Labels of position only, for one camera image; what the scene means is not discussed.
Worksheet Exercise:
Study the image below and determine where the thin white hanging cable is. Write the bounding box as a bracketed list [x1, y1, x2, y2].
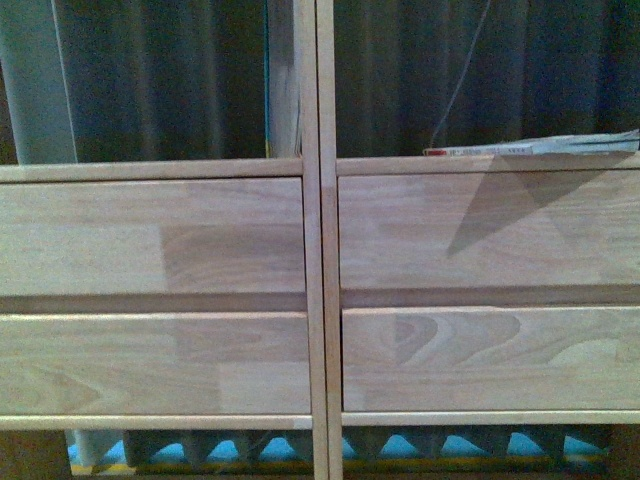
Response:
[432, 0, 489, 142]

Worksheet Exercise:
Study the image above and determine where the right wooden shelf unit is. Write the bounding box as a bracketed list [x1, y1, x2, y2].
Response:
[316, 1, 639, 479]

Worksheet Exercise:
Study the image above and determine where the blue foam floor mat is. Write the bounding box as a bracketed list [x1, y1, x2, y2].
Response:
[67, 432, 609, 464]

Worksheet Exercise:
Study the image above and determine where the grey vertical pillar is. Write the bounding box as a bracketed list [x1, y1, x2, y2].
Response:
[1, 1, 78, 165]

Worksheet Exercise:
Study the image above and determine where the thin book stack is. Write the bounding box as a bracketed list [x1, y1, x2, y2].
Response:
[423, 129, 639, 157]

